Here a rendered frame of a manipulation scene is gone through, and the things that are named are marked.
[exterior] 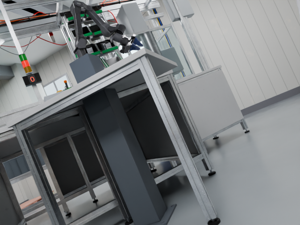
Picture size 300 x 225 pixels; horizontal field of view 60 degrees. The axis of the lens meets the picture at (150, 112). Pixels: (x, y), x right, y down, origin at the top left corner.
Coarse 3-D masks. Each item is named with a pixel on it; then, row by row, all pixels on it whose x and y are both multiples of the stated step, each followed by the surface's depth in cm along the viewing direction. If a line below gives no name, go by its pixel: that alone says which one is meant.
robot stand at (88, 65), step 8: (88, 56) 153; (96, 56) 163; (72, 64) 157; (80, 64) 155; (88, 64) 153; (96, 64) 158; (80, 72) 155; (88, 72) 154; (96, 72) 154; (80, 80) 156
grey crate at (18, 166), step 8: (40, 152) 350; (8, 160) 334; (16, 160) 338; (24, 160) 341; (40, 160) 348; (8, 168) 333; (16, 168) 336; (24, 168) 339; (8, 176) 331; (16, 176) 334
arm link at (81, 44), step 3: (81, 39) 160; (84, 39) 161; (81, 42) 159; (84, 42) 160; (78, 45) 158; (81, 45) 159; (84, 45) 160; (75, 48) 160; (78, 48) 158; (81, 48) 159; (84, 48) 161; (75, 51) 163
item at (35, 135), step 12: (168, 72) 200; (132, 96) 235; (72, 108) 171; (72, 120) 221; (0, 132) 152; (36, 132) 202; (48, 132) 229; (60, 132) 266; (0, 144) 187; (12, 144) 210; (36, 144) 278; (0, 156) 250
